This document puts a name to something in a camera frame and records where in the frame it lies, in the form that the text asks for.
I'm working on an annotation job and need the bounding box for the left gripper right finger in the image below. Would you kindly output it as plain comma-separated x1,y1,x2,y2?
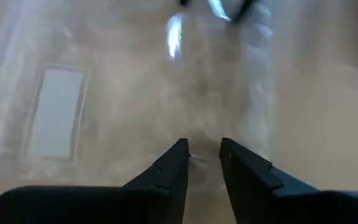
219,138,358,224

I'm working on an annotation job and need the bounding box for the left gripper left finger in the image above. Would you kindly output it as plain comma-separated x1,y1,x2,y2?
0,138,191,224

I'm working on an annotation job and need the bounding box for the clear plastic zip bag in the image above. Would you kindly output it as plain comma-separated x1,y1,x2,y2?
0,0,279,191

